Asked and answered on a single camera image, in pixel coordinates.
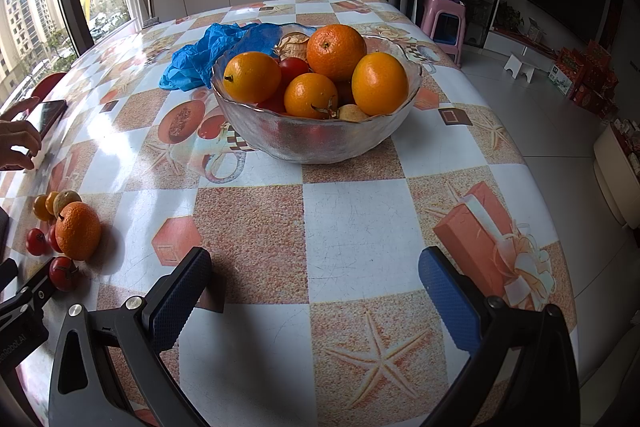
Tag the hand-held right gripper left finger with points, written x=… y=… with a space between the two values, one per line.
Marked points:
x=180 y=302

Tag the orange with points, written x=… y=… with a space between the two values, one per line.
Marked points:
x=311 y=95
x=336 y=52
x=251 y=77
x=380 y=83
x=77 y=231

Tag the apartment buildings outside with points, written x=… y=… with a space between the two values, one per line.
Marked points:
x=25 y=7

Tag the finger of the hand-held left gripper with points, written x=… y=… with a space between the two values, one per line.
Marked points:
x=7 y=274
x=32 y=292

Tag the black smartphone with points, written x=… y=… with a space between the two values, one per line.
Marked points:
x=47 y=114

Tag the stack of red gift boxes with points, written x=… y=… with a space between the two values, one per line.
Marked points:
x=595 y=77

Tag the blue plastic bag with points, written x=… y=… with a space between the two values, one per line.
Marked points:
x=200 y=57

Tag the small yellow-green fruit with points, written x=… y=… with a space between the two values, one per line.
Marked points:
x=67 y=199

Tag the small yellow fruit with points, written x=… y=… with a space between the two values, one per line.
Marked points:
x=41 y=207
x=51 y=201

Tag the potted plant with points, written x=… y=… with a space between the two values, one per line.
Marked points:
x=510 y=17

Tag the person's left hand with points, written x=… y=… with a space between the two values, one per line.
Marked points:
x=15 y=137

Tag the dried brown peel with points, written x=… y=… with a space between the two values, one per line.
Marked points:
x=294 y=46

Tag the pink plastic stool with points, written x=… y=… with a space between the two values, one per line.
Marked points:
x=442 y=4

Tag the dark red tomato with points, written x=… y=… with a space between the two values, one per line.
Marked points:
x=345 y=93

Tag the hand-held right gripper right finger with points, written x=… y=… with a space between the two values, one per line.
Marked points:
x=447 y=302

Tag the dark flat object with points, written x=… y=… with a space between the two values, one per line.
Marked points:
x=3 y=229

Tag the cream round furniture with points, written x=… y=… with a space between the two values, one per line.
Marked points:
x=612 y=177

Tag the white and green box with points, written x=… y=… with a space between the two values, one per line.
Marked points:
x=561 y=76

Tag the small white step stool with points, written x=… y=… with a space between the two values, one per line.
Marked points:
x=520 y=59

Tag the glass bowl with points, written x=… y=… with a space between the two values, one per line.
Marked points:
x=320 y=137

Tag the white low tv cabinet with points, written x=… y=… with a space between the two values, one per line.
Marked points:
x=520 y=41

